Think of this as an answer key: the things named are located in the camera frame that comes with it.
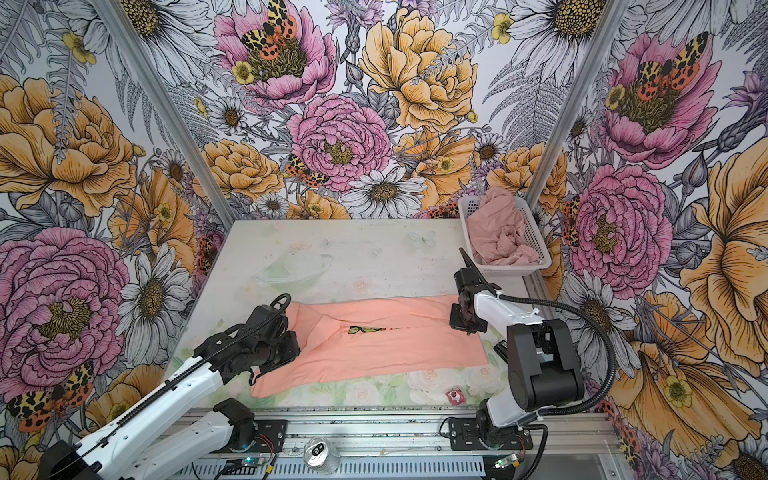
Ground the white plastic laundry basket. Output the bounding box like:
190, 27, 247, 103
458, 189, 552, 276

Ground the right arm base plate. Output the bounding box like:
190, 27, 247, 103
439, 416, 533, 451

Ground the aluminium corner post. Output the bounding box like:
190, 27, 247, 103
524, 1, 629, 208
94, 1, 237, 230

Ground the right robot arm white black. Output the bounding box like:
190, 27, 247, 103
449, 249, 584, 448

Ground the left aluminium corner post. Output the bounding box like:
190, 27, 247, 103
94, 1, 237, 230

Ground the right green circuit board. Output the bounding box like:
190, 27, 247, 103
493, 453, 520, 469

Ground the aluminium frame rail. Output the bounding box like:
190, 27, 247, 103
173, 409, 622, 460

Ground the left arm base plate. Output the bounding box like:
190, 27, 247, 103
227, 420, 288, 453

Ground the silver drink can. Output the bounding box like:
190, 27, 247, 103
303, 437, 341, 475

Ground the white slotted cable duct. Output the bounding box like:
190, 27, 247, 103
197, 457, 487, 480

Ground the peach graphic t-shirt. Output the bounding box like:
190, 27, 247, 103
251, 295, 487, 398

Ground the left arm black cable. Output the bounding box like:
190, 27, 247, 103
53, 292, 293, 480

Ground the dusty pink garment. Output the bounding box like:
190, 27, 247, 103
466, 187, 539, 266

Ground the right aluminium corner post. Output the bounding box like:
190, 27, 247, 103
524, 1, 629, 208

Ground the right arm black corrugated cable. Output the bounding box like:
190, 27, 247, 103
458, 247, 618, 416

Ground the green circuit board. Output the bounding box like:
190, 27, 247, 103
493, 453, 520, 469
226, 456, 269, 470

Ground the left green circuit board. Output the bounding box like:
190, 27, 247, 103
226, 456, 269, 470

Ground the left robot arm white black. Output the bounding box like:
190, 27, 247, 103
39, 294, 300, 479

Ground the small red white card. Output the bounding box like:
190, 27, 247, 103
445, 386, 466, 406

